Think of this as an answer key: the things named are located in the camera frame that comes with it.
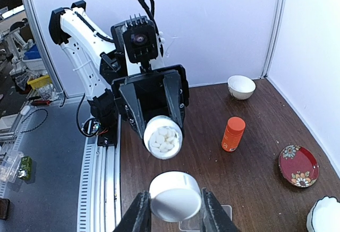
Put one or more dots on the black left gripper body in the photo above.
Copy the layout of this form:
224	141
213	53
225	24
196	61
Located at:
163	91

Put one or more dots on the white bottle cap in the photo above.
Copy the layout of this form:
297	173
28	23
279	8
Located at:
174	196

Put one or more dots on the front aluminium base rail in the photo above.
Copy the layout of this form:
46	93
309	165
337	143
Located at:
99	200

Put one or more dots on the plain white ceramic bowl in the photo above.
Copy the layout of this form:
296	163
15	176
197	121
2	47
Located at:
241	87

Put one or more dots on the red floral plate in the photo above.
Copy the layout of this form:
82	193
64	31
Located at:
298	166

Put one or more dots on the white scalloped bowl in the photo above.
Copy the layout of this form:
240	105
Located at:
324	215

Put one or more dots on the white pill bottle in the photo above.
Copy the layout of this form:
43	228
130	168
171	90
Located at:
163	137

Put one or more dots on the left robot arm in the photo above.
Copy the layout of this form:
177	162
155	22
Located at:
122	73

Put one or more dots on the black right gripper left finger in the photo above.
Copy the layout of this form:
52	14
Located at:
138	216

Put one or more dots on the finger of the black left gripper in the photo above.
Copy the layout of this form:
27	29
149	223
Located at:
172	87
133	96

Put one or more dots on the orange pill bottle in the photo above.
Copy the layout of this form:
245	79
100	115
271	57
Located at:
233	133

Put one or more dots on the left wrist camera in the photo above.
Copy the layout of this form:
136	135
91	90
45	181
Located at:
136	41

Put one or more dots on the left aluminium frame post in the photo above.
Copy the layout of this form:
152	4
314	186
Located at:
274	33

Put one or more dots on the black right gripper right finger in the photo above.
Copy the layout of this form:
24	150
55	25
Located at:
212	215

